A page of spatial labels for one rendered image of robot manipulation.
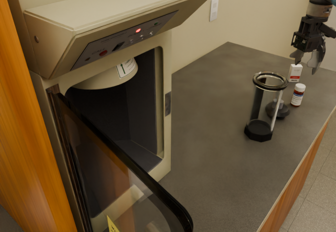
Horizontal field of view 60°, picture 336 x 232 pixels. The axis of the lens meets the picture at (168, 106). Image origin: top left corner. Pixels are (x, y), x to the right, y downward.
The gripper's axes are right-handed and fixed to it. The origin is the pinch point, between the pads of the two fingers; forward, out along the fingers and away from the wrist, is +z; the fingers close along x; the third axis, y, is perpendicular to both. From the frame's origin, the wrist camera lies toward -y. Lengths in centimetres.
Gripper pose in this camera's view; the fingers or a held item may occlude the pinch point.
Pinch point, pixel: (306, 66)
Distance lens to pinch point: 124.4
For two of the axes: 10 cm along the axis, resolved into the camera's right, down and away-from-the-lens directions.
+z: 0.0, 8.2, 5.7
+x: 4.0, 5.2, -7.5
